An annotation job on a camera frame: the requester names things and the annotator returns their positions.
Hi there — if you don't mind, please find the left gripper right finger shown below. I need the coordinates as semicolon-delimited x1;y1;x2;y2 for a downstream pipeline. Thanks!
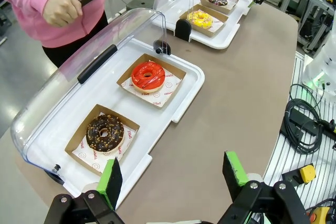
217;150;312;224

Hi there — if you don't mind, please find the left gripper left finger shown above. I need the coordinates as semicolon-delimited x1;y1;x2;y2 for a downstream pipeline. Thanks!
43;157;124;224

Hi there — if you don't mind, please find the chocolate donut with coloured sprinkles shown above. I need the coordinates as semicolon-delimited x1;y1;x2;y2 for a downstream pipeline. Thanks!
206;0;228;7

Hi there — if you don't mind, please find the cardboard tray of sprinkle donut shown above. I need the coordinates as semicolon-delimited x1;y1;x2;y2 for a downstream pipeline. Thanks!
199;0;239;15

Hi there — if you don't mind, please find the cardboard tray of red donut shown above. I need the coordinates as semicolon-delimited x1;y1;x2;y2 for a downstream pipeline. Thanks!
116;53;187;110

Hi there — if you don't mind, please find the red glazed donut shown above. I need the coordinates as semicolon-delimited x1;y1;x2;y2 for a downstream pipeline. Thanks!
130;61;166;93

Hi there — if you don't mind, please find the cardboard tray of yellow donut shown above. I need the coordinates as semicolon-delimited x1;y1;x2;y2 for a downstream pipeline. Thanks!
180;4;229;38

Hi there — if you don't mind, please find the chocolate donut with nut crumbs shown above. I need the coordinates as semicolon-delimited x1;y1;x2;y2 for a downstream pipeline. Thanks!
86;114;124;153

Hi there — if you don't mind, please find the cardboard tray of nut donut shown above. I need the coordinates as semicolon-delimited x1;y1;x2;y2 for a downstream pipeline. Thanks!
65;104;140;177

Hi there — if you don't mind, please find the yellow sprinkled donut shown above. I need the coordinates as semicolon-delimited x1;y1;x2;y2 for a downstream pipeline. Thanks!
186;10;214;30

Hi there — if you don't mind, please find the person in pink hoodie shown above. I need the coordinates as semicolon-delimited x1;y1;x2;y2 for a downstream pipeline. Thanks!
12;0;109;69

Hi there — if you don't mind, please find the person's right hand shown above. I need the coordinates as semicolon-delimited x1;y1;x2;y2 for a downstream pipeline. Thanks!
43;0;83;28

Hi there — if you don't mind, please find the white plastic display tray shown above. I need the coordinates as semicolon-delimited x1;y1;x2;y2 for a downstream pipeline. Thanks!
152;0;252;50
26;37;205;210

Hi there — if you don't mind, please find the yellow emergency stop box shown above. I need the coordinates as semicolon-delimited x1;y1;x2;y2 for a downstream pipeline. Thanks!
282;164;317;186

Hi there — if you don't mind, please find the black power supply box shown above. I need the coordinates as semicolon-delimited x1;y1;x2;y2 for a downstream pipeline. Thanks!
280;108;325;142

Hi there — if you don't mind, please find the aluminium slotted mounting plate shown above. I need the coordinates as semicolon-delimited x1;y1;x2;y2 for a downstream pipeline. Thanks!
262;50;336;224

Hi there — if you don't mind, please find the yellow red emergency stop button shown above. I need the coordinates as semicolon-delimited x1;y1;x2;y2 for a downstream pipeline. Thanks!
307;206;336;224

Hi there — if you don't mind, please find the aluminium frame equipment rack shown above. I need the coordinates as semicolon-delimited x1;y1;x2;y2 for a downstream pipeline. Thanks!
296;0;336;54

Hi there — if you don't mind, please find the clear dome lid black handle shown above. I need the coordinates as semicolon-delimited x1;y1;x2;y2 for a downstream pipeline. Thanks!
153;0;234;43
10;8;172;180

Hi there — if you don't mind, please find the black coiled cable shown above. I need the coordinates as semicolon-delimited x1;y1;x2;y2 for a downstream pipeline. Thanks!
285;83;336;154

